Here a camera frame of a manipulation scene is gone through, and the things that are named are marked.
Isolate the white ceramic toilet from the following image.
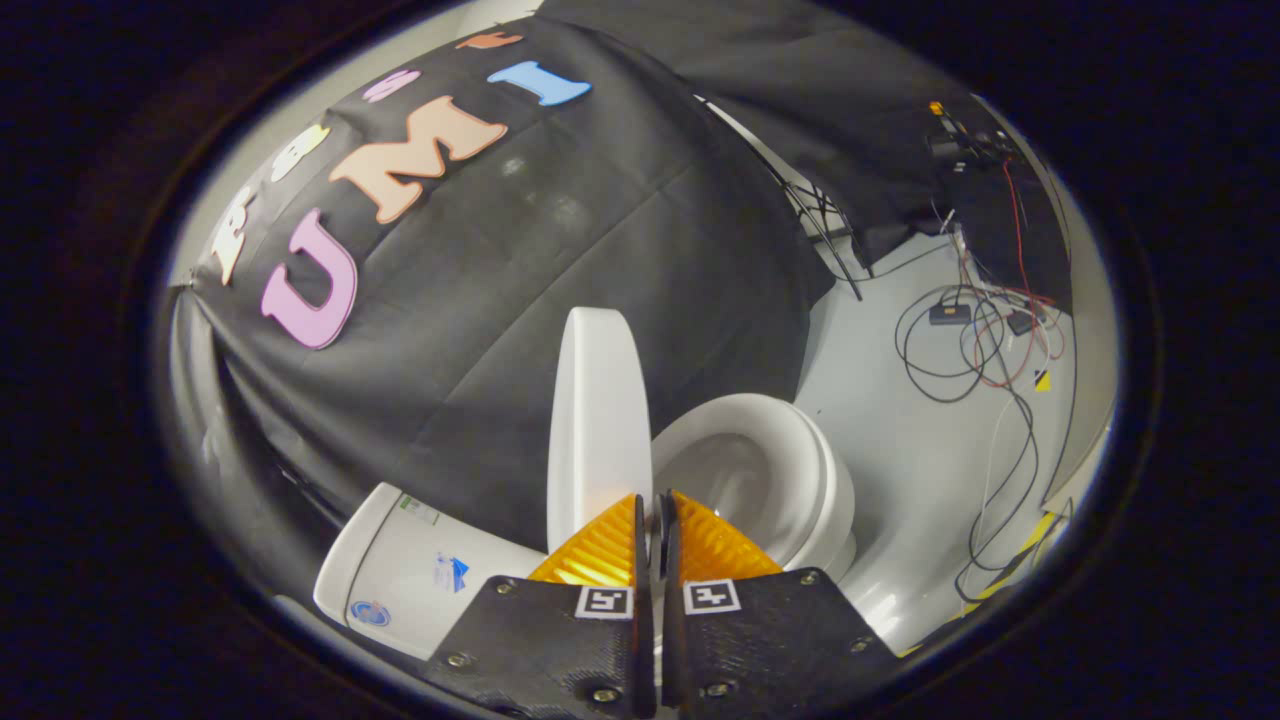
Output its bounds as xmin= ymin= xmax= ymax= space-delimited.
xmin=313 ymin=393 xmax=963 ymax=663

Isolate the white toilet lid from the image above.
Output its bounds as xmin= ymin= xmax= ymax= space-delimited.
xmin=546 ymin=307 xmax=654 ymax=557

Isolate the black and orange gripper device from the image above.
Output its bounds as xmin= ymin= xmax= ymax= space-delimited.
xmin=925 ymin=100 xmax=1013 ymax=173

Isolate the red cable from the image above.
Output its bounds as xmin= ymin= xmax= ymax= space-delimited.
xmin=972 ymin=160 xmax=1063 ymax=391

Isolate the black light stand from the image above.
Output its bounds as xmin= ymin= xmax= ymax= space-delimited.
xmin=698 ymin=95 xmax=867 ymax=303

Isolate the black cloth covered stand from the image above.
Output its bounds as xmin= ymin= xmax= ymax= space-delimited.
xmin=940 ymin=160 xmax=1073 ymax=313

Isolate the tangle of floor cables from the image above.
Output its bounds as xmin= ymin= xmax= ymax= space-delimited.
xmin=893 ymin=228 xmax=1079 ymax=604

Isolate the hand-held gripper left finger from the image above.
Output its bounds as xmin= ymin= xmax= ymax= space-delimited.
xmin=425 ymin=493 xmax=658 ymax=720

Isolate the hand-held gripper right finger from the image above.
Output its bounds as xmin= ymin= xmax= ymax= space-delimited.
xmin=660 ymin=490 xmax=901 ymax=720

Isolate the black backdrop cloth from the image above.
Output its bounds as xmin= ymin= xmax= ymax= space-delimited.
xmin=538 ymin=0 xmax=1003 ymax=269
xmin=158 ymin=288 xmax=346 ymax=606
xmin=188 ymin=18 xmax=837 ymax=553

